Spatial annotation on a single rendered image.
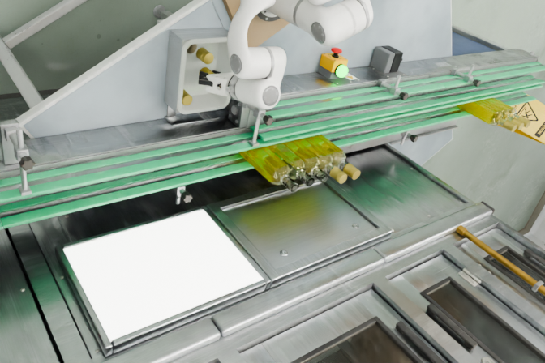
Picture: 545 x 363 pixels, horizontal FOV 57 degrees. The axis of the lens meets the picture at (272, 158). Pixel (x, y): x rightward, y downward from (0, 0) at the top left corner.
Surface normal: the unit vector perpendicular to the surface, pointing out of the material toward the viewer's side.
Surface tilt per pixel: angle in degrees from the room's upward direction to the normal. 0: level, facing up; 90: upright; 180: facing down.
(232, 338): 90
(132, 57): 0
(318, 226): 90
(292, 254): 90
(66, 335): 90
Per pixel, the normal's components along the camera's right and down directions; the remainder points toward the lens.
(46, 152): 0.18, -0.84
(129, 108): 0.58, 0.51
